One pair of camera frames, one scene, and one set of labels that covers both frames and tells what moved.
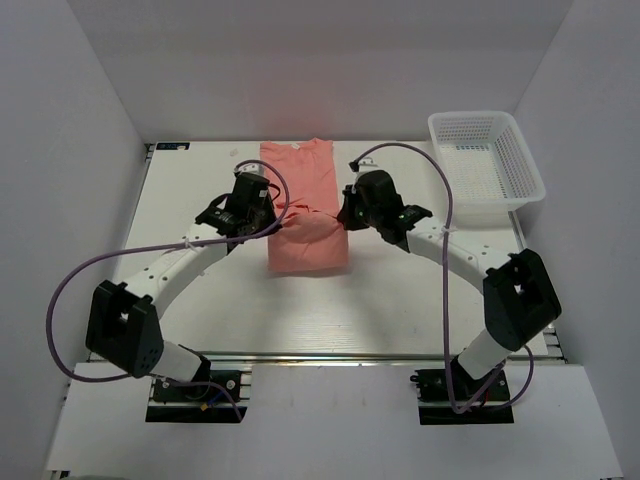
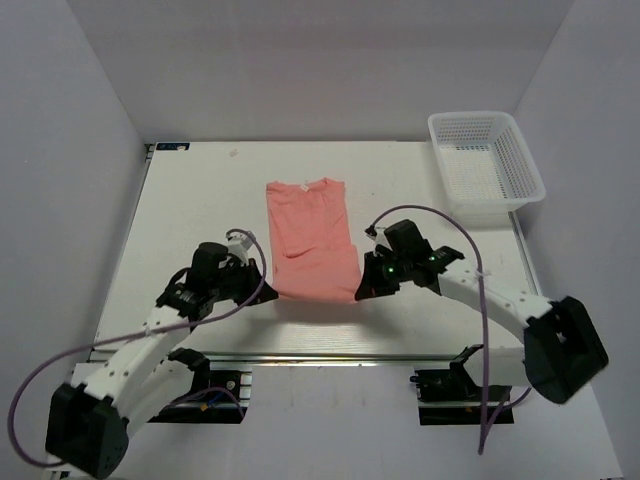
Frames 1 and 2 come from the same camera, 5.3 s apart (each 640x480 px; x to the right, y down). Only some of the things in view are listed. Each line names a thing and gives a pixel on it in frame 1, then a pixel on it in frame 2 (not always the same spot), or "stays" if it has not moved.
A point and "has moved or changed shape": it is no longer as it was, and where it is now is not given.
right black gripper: x=348 y=213 to x=375 y=275
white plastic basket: x=487 y=166 stays
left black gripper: x=267 y=215 to x=248 y=280
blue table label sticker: x=173 y=145 stays
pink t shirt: x=311 y=237 has moved or changed shape
